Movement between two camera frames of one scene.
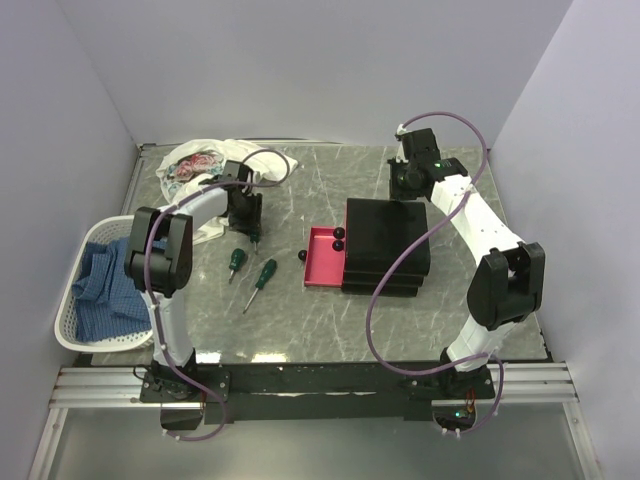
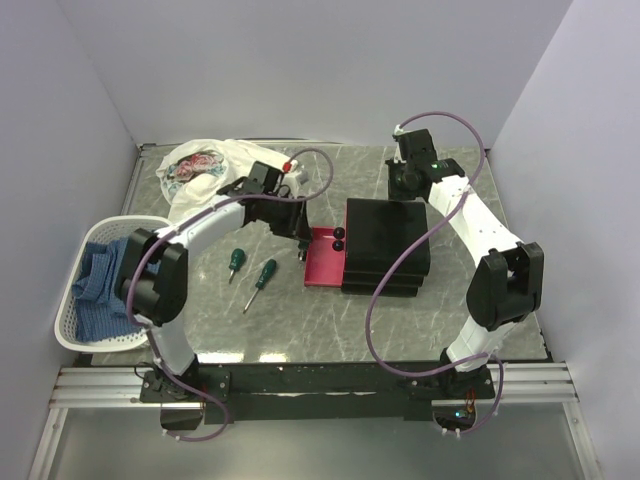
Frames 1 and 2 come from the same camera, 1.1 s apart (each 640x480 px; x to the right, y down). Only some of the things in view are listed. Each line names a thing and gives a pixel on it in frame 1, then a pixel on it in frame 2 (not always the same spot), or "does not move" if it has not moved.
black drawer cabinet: x=377 y=232 does not move
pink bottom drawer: x=324 y=267 does not move
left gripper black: x=253 y=222 -> x=297 y=225
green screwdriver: x=255 y=238 -> x=303 y=246
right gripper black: x=394 y=193 does not move
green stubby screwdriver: x=237 y=260 does not move
